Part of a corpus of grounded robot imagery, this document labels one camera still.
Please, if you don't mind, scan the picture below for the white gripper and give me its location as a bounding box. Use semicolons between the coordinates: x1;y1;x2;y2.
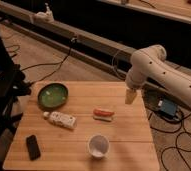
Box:
125;67;146;104

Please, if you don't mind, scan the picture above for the red pepper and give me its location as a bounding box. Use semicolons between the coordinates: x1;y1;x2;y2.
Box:
93;109;115;117

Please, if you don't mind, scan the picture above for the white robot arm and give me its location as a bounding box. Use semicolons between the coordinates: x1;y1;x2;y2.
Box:
125;45;191;108

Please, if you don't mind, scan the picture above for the white ceramic cup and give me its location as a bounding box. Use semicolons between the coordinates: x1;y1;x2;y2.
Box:
87;135;110;159

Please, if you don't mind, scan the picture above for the white sponge block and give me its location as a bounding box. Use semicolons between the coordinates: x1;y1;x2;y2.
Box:
93;115;113;122

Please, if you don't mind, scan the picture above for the blue power box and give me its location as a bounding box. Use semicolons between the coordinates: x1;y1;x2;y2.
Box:
158;99;177;118

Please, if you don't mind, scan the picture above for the white plastic bottle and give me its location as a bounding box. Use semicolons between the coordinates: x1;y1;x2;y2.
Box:
43;111;76;130

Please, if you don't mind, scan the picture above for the green bowl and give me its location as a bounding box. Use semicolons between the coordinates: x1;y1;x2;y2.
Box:
37;83;69;111

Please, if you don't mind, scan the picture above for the white power strip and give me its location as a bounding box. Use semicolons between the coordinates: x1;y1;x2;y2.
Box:
34;3;54;22

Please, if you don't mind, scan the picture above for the black tripod stand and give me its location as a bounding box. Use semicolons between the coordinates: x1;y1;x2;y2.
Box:
0;37;31;137

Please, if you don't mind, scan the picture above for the metal rail beam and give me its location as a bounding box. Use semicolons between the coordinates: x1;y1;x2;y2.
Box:
0;0;191;101

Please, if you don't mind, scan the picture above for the black floor cable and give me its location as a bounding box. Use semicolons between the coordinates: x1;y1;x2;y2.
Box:
20;36;78;84

